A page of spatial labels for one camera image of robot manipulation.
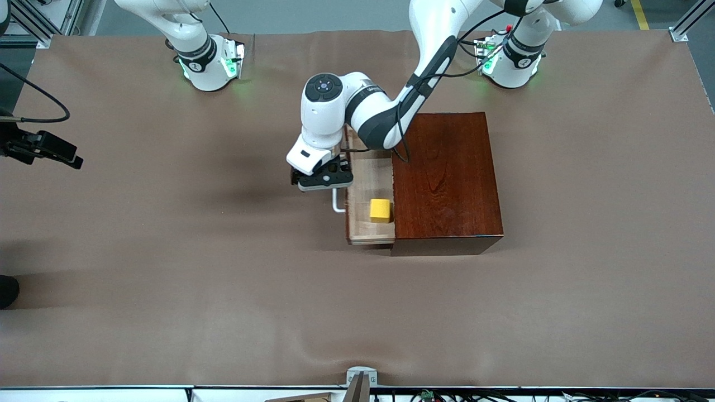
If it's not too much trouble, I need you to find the yellow wooden block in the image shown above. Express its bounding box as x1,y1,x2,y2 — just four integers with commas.
369,198,393,224

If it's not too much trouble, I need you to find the dark brown wooden cabinet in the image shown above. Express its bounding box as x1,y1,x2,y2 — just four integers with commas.
390,112,505,257

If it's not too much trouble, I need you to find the black rounded object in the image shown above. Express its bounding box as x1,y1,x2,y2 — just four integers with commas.
0,275,21,309

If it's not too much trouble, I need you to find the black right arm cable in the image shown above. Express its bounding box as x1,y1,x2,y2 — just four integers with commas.
0,64,71,123

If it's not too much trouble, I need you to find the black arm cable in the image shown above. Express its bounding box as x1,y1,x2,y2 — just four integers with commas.
0,64,71,123
394,11,523,164

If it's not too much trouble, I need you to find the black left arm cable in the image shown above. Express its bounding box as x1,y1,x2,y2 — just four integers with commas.
394,11,523,164

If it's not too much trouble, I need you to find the aluminium frame profile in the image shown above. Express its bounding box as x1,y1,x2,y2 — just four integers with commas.
0,0,84,49
670,0,715,43

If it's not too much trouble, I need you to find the black right base cable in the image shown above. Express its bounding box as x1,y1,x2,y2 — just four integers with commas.
209,2,231,35

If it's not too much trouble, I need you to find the grey metal camera bracket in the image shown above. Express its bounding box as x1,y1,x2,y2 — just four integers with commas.
345,366,378,402

